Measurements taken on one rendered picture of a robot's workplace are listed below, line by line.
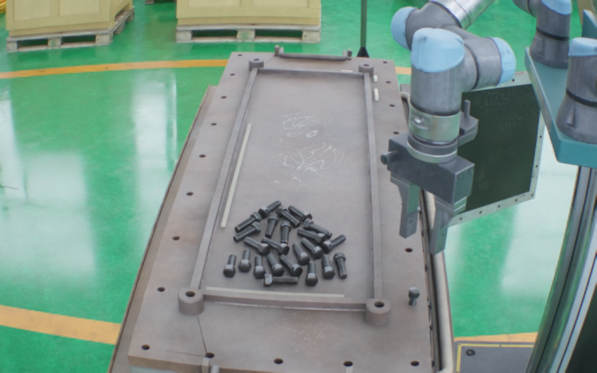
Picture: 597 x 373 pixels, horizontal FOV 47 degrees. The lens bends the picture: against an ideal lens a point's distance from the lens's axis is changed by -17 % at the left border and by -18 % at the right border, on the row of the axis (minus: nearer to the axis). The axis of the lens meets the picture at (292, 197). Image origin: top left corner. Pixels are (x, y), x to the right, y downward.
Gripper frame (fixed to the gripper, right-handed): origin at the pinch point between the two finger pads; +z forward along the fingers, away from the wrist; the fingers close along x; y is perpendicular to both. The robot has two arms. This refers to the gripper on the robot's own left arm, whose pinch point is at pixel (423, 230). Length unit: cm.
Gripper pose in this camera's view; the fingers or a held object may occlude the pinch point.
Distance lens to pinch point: 119.4
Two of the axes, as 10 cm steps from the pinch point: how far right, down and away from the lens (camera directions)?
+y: -7.5, 3.2, -5.8
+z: -0.2, 8.6, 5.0
